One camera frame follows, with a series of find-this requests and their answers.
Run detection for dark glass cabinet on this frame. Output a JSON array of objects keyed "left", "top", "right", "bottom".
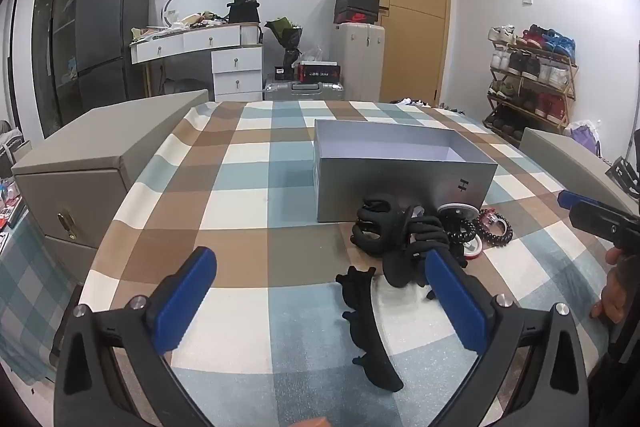
[{"left": 31, "top": 0, "right": 97, "bottom": 135}]

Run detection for beige suitcase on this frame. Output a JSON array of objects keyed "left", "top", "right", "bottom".
[{"left": 333, "top": 22, "right": 386, "bottom": 103}]

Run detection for dark bead bracelet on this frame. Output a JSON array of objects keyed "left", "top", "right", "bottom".
[{"left": 477, "top": 208, "right": 514, "bottom": 249}]

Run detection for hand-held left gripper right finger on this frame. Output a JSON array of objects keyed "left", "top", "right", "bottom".
[{"left": 424, "top": 249, "right": 592, "bottom": 427}]

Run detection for long black banana hair clip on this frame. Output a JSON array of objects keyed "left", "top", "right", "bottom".
[{"left": 334, "top": 265, "right": 404, "bottom": 393}]

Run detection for pile of desk clutter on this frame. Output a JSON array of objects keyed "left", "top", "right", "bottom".
[{"left": 131, "top": 9, "right": 236, "bottom": 44}]

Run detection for person's right hand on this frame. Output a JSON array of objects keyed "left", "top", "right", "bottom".
[{"left": 589, "top": 246, "right": 629, "bottom": 324}]

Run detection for dark grey fridge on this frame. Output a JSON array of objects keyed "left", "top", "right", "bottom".
[{"left": 75, "top": 0, "right": 152, "bottom": 102}]

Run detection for grey bedside cabinet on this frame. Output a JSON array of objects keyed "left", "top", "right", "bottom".
[
  {"left": 519, "top": 127, "right": 626, "bottom": 208},
  {"left": 11, "top": 89, "right": 209, "bottom": 264}
]

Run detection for silver suitcase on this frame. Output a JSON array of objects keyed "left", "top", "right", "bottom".
[{"left": 263, "top": 78, "right": 346, "bottom": 103}]

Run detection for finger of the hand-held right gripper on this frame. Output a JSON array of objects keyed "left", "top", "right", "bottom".
[
  {"left": 568, "top": 200, "right": 640, "bottom": 254},
  {"left": 558, "top": 189, "right": 640, "bottom": 223}
]

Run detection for wooden shoe rack with shoes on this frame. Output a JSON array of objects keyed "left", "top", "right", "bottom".
[{"left": 483, "top": 24, "right": 577, "bottom": 148}]

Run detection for black wrapped bouquet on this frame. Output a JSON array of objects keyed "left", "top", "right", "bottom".
[{"left": 264, "top": 17, "right": 305, "bottom": 75}]

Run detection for white desk with drawers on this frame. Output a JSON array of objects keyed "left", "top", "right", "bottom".
[{"left": 130, "top": 22, "right": 265, "bottom": 103}]

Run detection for white bag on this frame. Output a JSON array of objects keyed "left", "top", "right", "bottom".
[{"left": 0, "top": 127, "right": 34, "bottom": 180}]

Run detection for red black box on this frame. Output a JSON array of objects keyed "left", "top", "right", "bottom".
[{"left": 297, "top": 61, "right": 344, "bottom": 84}]

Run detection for pile of floor clutter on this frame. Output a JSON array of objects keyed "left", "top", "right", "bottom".
[{"left": 0, "top": 179, "right": 29, "bottom": 234}]

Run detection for grey cardboard box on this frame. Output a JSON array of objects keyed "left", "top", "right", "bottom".
[{"left": 313, "top": 118, "right": 499, "bottom": 224}]

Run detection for black spiral hair tie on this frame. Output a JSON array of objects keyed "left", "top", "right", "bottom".
[{"left": 440, "top": 219, "right": 479, "bottom": 246}]

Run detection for checked blanket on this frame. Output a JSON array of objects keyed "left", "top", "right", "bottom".
[{"left": 80, "top": 99, "right": 621, "bottom": 427}]

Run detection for round white red-rimmed badge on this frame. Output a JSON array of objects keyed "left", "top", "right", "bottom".
[
  {"left": 436, "top": 203, "right": 479, "bottom": 222},
  {"left": 461, "top": 234, "right": 484, "bottom": 261}
]

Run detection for black shoe box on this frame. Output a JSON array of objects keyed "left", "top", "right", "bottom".
[{"left": 333, "top": 0, "right": 390, "bottom": 24}]

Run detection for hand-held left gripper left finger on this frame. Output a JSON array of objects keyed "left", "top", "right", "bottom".
[{"left": 52, "top": 246, "right": 218, "bottom": 427}]

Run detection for purple bag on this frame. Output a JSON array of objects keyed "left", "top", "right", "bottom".
[{"left": 566, "top": 120, "right": 602, "bottom": 156}]

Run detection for black gloves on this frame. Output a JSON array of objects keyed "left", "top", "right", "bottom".
[{"left": 350, "top": 195, "right": 408, "bottom": 259}]

